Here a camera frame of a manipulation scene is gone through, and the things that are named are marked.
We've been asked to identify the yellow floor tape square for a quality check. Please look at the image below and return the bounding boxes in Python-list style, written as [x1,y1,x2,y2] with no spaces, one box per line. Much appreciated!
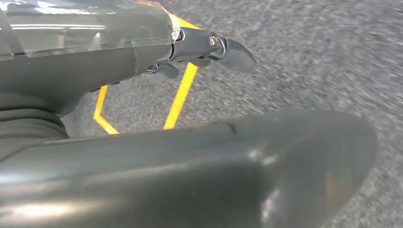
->
[93,0,202,135]

